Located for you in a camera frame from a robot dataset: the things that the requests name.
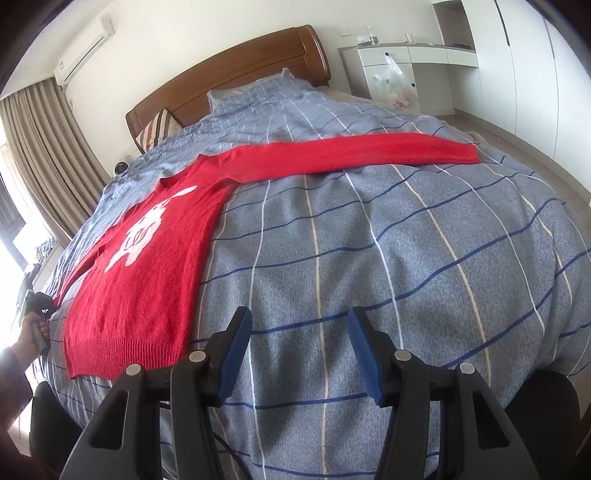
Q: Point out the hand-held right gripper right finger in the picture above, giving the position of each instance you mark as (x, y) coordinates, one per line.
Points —
(367, 350)

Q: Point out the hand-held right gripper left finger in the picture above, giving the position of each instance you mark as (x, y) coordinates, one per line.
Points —
(233, 350)

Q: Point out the red knit sweater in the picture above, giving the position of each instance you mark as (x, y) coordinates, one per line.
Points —
(152, 281)

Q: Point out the person's left forearm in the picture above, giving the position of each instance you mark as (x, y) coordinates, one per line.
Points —
(14, 374)

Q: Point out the pile of clothes on windowsill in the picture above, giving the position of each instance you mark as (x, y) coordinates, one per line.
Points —
(46, 254)

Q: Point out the person's left hand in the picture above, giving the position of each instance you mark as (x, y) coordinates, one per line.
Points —
(43, 330)

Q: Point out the window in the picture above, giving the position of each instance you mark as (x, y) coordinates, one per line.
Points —
(9, 240)

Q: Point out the grey plaid bed blanket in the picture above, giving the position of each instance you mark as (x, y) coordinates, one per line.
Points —
(369, 230)

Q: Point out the beige curtain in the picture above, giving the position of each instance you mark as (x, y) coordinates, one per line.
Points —
(46, 152)

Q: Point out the small black round device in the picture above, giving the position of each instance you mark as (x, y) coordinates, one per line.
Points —
(121, 167)

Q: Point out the striped pillow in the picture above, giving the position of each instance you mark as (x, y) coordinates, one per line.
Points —
(157, 127)

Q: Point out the grey plaid pillow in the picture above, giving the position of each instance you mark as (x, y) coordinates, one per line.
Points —
(231, 94)

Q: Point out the white air conditioner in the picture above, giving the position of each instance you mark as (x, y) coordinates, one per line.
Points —
(83, 48)

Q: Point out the clear plastic bag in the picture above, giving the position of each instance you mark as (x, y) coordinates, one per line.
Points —
(392, 85)

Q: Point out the wooden headboard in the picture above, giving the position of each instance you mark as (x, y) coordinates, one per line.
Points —
(258, 60)

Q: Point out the white desk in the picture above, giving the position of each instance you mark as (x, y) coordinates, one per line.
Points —
(429, 57)

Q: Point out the white wardrobe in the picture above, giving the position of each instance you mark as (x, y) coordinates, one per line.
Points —
(531, 69)

